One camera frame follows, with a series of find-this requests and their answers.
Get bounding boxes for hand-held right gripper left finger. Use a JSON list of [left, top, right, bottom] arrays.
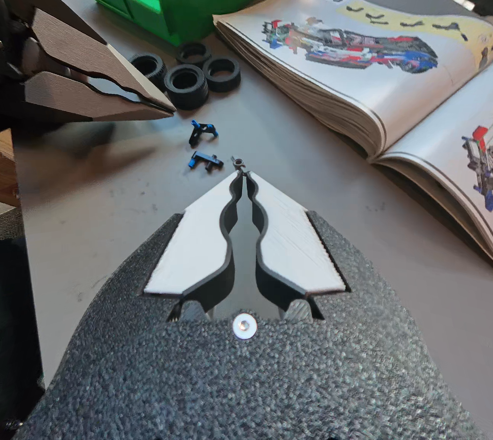
[[143, 170, 245, 319]]

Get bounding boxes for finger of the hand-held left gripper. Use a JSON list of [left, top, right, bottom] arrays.
[[30, 8, 177, 114], [24, 70, 175, 120]]

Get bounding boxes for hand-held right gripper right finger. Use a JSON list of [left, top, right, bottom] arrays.
[[246, 170, 352, 320]]

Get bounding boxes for black angled beam blue pin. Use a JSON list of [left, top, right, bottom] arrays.
[[189, 152, 225, 173]]

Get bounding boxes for black beam two blue pins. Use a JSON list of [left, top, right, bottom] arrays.
[[189, 120, 219, 147]]

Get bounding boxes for black rubber toy tyre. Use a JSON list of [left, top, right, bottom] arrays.
[[203, 57, 241, 93], [176, 41, 212, 65], [164, 64, 209, 110], [129, 54, 168, 92]]

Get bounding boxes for wooden furniture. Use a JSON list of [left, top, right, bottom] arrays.
[[0, 128, 20, 207]]

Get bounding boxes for open instruction book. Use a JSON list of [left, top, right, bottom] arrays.
[[213, 0, 493, 268]]

